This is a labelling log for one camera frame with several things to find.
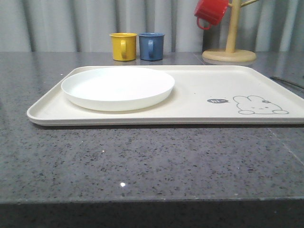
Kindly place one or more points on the white round plate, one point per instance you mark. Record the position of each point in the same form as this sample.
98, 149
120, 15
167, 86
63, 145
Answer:
118, 88

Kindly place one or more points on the silver metal fork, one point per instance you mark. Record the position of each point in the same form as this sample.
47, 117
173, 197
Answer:
288, 82

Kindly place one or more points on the cream rabbit serving tray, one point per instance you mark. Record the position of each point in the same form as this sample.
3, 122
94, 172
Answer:
201, 95

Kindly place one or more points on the blue mug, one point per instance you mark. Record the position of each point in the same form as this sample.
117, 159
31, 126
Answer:
151, 46

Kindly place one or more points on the yellow mug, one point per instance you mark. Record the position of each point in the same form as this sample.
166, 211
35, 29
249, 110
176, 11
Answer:
124, 46

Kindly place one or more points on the wooden mug tree stand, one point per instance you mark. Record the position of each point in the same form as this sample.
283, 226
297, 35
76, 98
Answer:
230, 53

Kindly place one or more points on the red mug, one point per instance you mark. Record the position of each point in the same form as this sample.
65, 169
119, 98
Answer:
212, 11

